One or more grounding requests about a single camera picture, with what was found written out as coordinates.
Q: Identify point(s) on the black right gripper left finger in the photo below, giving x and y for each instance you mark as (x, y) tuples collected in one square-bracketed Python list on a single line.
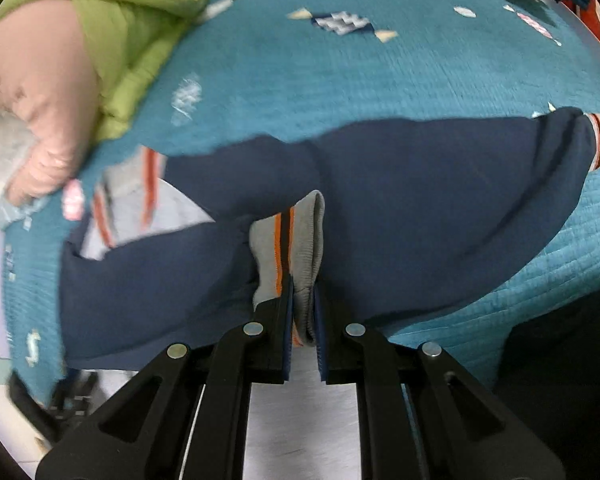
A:
[(185, 414)]

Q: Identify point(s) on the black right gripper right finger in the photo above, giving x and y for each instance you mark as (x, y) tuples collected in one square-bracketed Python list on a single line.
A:
[(422, 415)]

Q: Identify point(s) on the navy and grey sweater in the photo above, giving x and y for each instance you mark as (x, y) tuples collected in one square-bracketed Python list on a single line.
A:
[(401, 220)]

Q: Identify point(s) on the teal patterned bed quilt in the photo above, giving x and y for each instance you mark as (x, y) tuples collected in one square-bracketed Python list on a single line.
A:
[(293, 70)]

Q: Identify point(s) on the green and pink folded jacket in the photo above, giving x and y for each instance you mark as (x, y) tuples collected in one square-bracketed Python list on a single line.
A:
[(74, 72)]

